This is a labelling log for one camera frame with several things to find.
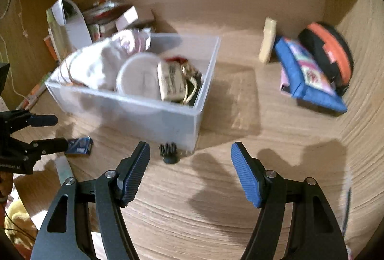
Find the mint green highlighter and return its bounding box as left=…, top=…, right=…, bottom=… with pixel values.
left=55, top=155, right=74, bottom=185

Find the blue foil packet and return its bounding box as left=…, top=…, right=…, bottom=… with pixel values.
left=64, top=136, right=93, bottom=156

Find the black small clip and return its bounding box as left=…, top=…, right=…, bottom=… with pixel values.
left=159, top=142, right=179, bottom=165

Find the white cloth bag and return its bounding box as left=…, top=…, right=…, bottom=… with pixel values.
left=51, top=38, right=129, bottom=90

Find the cream eraser block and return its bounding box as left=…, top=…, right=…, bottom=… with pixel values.
left=157, top=61, right=186, bottom=103

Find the orange green tube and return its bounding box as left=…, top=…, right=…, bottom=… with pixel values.
left=17, top=72, right=51, bottom=109

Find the orange box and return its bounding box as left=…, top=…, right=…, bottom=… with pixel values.
left=44, top=35, right=59, bottom=62

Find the white paper receipt stand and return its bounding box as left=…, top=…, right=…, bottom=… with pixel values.
left=46, top=0, right=92, bottom=54

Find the white round lidded jar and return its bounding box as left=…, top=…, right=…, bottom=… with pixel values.
left=116, top=52, right=162, bottom=100

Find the clear plastic storage bin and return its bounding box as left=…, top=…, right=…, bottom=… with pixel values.
left=46, top=33, right=221, bottom=151

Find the blue patterned pouch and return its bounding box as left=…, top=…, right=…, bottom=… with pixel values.
left=273, top=36, right=347, bottom=114

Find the stack of books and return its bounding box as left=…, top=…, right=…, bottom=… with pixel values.
left=82, top=0, right=156, bottom=42

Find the pink striped pouch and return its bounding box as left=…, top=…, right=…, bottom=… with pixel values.
left=112, top=28, right=152, bottom=55

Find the white small box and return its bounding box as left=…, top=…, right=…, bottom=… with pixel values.
left=115, top=6, right=139, bottom=31

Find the cream yellow tube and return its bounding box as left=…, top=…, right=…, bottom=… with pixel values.
left=259, top=17, right=277, bottom=64

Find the black orange round case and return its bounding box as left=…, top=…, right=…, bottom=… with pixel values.
left=298, top=22, right=354, bottom=96

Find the white cable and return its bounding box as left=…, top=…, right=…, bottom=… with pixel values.
left=0, top=0, right=34, bottom=99

